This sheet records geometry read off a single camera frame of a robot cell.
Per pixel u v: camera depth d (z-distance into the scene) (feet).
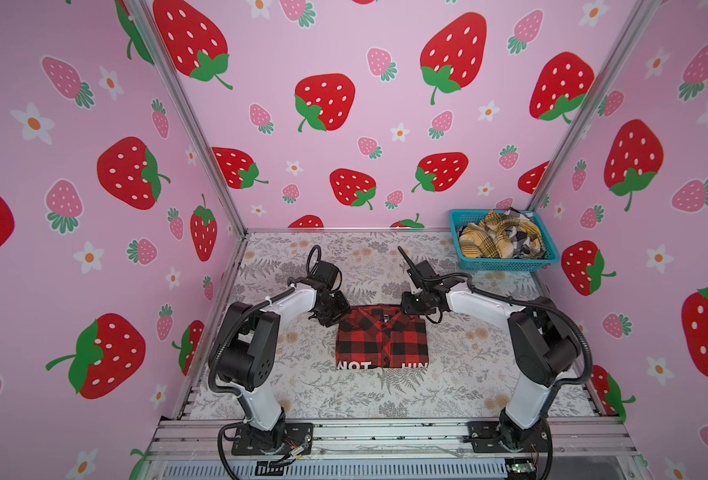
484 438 2.41
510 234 3.50
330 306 2.63
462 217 3.76
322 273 2.56
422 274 2.45
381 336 2.90
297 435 2.45
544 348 1.59
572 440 2.48
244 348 1.59
